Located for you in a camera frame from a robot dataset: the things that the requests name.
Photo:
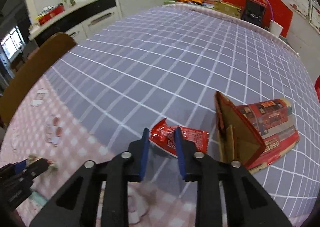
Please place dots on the red gift bag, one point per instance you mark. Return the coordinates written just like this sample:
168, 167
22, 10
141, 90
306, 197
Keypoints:
281, 13

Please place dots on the red round tin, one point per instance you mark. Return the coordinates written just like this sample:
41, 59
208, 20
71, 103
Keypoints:
49, 12

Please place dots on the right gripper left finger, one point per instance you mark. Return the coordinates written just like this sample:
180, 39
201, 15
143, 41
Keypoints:
76, 202

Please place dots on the red white snack wrapper small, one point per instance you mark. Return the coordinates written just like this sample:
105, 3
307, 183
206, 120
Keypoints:
32, 158

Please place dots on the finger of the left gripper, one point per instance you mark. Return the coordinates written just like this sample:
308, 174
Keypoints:
32, 171
14, 168

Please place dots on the purple grid tablecloth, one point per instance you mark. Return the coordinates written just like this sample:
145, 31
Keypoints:
167, 47

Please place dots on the brown wooden chair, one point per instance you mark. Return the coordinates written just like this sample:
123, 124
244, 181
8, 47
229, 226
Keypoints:
26, 77

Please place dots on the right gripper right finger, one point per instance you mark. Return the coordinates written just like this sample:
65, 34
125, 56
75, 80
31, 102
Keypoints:
229, 187

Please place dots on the red brown carton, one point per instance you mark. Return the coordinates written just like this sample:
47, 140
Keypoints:
256, 134

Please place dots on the teal snack wrapper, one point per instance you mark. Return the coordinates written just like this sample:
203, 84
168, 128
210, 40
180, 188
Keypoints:
38, 199

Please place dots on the white sideboard cabinet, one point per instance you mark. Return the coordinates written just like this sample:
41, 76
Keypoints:
79, 21

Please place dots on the white paper cup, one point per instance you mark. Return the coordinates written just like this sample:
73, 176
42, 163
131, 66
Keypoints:
275, 28

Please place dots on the pink checkered tablecloth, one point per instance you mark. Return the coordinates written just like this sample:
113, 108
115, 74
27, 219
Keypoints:
71, 119

